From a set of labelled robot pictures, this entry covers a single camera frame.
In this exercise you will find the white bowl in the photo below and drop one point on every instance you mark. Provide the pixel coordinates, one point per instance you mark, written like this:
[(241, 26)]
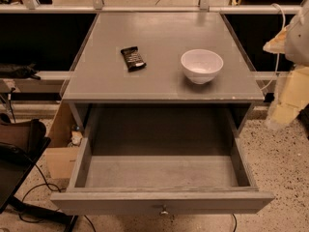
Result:
[(201, 66)]

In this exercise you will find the metal drawer knob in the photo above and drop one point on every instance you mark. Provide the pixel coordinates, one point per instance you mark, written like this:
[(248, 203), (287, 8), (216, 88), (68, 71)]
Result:
[(164, 211)]

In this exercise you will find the black rxbar chocolate bar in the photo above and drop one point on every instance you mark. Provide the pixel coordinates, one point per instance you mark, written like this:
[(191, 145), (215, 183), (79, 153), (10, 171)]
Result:
[(133, 59)]

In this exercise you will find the open grey top drawer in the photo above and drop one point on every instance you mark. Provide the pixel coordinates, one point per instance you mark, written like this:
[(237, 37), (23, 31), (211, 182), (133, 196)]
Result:
[(133, 160)]

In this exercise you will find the cardboard box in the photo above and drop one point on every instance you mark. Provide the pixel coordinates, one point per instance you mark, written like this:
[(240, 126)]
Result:
[(62, 151)]

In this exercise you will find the black chair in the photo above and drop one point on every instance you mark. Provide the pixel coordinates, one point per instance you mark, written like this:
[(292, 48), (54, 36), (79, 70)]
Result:
[(21, 146)]

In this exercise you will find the black object on rail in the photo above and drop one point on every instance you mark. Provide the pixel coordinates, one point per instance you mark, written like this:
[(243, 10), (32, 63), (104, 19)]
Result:
[(15, 71)]

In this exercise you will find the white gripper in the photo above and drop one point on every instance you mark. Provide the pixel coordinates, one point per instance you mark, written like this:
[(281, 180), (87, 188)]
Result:
[(299, 43)]

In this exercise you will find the grey cabinet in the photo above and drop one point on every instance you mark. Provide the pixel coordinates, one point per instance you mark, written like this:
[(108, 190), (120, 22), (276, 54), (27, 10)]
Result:
[(101, 78)]

